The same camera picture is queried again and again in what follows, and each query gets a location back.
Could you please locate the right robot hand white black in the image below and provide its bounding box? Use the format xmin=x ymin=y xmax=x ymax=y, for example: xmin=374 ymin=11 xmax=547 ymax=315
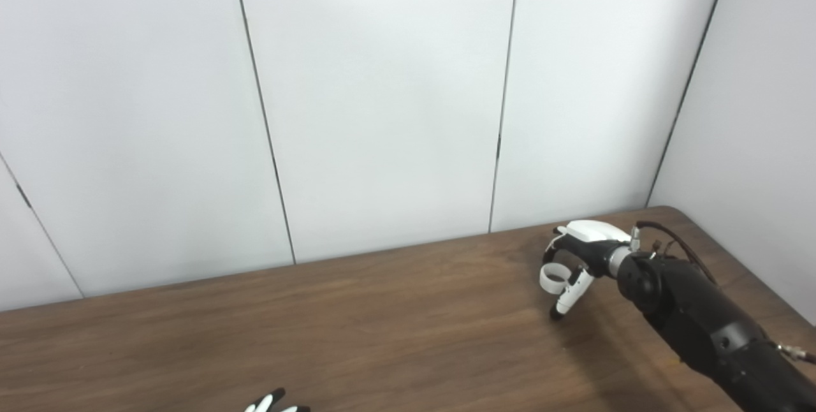
xmin=542 ymin=220 xmax=633 ymax=321

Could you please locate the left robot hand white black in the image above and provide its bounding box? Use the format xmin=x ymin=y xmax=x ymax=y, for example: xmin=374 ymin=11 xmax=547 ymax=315
xmin=244 ymin=388 xmax=311 ymax=412

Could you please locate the white ring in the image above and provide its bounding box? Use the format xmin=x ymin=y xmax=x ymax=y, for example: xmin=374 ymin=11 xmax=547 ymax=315
xmin=539 ymin=261 xmax=571 ymax=293

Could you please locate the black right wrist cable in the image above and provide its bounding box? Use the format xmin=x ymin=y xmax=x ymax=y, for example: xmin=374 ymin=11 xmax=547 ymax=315
xmin=631 ymin=221 xmax=718 ymax=285

